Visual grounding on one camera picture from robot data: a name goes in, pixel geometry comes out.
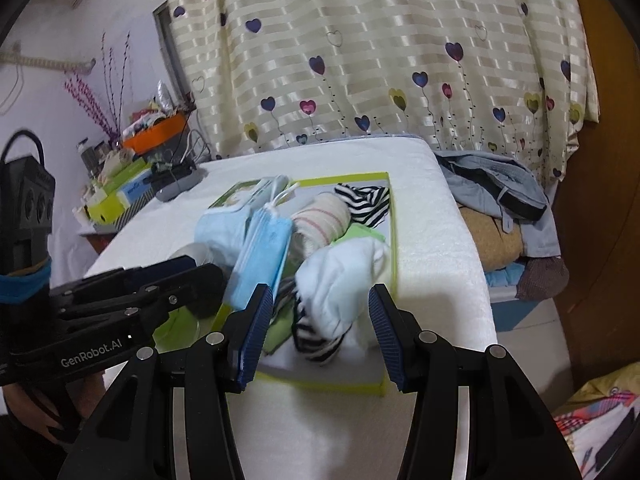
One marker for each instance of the striped patterned tray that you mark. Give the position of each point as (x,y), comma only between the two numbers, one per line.
(140,206)

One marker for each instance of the purple flower branches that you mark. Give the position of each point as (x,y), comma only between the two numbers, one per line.
(90,105)

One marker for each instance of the yellow-green cardboard box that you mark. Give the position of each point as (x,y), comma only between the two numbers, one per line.
(325,374)

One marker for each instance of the green towel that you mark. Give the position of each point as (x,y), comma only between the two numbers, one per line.
(280,332)

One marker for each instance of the wooden cabinet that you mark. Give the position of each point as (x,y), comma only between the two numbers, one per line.
(610,210)

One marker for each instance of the heap of small toiletries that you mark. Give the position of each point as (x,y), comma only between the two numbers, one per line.
(150,120)

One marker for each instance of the green flat box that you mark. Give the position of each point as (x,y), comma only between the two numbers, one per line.
(125,175)

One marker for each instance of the dark window frame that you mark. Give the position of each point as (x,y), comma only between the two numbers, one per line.
(167,45)

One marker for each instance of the colorful printed bag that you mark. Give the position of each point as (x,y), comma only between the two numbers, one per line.
(595,410)

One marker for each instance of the blender jar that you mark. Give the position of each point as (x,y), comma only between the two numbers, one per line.
(86,157)

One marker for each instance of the cream sock with red stripes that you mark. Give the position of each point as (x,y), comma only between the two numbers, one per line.
(320,220)

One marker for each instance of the yellow-green storage box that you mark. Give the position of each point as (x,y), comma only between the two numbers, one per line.
(107,210)

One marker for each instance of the clear plastic round container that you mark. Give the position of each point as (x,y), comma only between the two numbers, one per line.
(195,251)

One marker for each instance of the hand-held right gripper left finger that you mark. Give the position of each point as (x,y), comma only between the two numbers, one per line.
(252,340)

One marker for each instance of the wooden side table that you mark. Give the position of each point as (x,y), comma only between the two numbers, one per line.
(100,242)

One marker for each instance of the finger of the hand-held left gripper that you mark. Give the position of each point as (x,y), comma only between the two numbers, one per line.
(165,270)
(200,282)

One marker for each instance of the grey power strip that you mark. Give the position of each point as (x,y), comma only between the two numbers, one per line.
(175,187)

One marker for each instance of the blue tissue box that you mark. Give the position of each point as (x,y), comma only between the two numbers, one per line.
(135,190)

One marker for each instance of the orange tray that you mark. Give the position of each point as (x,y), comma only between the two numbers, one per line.
(155,135)

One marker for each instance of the brown knit cloth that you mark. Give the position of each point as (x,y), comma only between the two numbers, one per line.
(542,277)

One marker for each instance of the tan cushion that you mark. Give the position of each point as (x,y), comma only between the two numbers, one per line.
(492,245)

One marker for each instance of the beige wall rail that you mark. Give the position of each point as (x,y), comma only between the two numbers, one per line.
(50,64)

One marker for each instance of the heart print curtain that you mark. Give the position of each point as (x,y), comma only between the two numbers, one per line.
(375,35)

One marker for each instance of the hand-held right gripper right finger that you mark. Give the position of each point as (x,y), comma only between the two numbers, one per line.
(387,340)

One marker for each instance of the pile of clothes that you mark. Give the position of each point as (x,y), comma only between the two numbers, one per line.
(480,175)

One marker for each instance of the person's left hand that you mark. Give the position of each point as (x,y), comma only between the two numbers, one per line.
(30,405)

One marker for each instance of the black white striped sock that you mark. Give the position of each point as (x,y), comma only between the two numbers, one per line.
(315,342)
(367,202)

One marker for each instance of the blue face mask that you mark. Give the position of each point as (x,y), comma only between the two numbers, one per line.
(262,255)

